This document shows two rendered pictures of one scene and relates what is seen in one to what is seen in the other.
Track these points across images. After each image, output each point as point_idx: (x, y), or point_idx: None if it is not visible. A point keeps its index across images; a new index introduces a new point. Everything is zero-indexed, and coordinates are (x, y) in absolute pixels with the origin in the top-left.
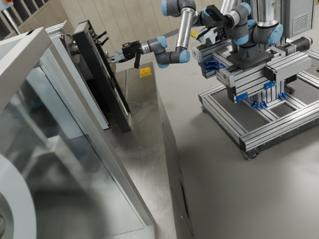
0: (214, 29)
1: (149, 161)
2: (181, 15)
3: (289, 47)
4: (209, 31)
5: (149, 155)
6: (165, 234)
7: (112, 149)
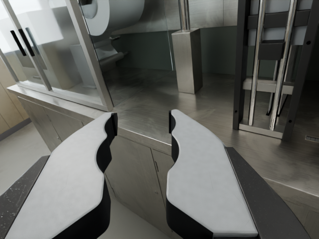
0: (37, 172)
1: (159, 125)
2: None
3: None
4: (92, 144)
5: (166, 128)
6: (96, 113)
7: (74, 21)
